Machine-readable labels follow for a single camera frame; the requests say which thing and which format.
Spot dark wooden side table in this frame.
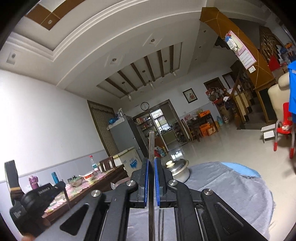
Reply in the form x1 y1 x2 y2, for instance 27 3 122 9
183 110 219 142

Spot clear plastic water bottle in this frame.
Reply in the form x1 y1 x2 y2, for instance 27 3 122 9
89 155 99 175

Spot teal bottle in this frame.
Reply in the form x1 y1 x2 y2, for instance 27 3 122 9
51 172 59 184

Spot aluminium pot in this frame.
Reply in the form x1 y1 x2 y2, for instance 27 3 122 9
172 166 190 183

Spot pot lid with knob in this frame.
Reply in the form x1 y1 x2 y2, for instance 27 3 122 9
166 159 189 176

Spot white chest freezer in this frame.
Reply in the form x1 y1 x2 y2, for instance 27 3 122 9
113 147 142 177

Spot grey table cloth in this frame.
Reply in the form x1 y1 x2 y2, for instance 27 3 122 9
126 162 274 240

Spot beige sofa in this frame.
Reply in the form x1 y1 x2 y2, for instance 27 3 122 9
268 72 290 120

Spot dark carved wooden sideboard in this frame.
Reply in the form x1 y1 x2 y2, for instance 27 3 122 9
42 165 128 224

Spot glass lidded bowl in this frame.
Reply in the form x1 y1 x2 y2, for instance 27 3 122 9
67 176 83 187

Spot white step stool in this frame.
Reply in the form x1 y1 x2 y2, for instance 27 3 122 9
260 124 275 143

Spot red child chair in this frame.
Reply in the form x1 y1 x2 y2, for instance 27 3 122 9
273 102 295 159

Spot orange boxes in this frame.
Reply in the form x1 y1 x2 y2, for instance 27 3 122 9
198 110 219 137

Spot purple thermos bottle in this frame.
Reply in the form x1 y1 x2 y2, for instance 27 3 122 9
28 176 39 190

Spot wall calendar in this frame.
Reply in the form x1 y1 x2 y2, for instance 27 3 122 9
225 30 256 70

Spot red white bowl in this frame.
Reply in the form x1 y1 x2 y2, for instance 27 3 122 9
79 171 96 183

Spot framed wall picture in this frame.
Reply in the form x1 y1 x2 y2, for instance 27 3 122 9
183 88 198 103

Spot blue under cloth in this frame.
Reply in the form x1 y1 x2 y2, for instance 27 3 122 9
222 162 261 178

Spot blue cloth garment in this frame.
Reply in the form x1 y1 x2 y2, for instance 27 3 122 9
288 61 296 123

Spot wooden stair railing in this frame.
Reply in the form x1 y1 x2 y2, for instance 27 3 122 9
213 70 253 130

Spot round wall clock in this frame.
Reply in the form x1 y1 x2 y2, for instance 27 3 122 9
140 102 149 111

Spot grey refrigerator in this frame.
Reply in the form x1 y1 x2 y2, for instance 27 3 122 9
107 115 149 159

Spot person's left hand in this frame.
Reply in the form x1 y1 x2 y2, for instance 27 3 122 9
22 235 36 241

